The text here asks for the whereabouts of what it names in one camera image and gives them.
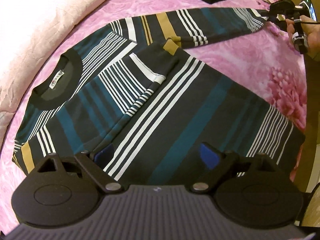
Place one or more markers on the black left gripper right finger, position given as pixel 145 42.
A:
pixel 224 166

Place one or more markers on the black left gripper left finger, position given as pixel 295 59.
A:
pixel 79 173

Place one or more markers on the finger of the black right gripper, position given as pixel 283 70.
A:
pixel 279 22
pixel 265 13

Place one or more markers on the person's right hand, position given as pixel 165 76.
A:
pixel 312 34

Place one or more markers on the striped dark sweater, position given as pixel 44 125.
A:
pixel 131 84

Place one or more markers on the pale pink quilt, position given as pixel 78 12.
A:
pixel 31 30

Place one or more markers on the pink floral blanket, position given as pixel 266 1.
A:
pixel 264 62

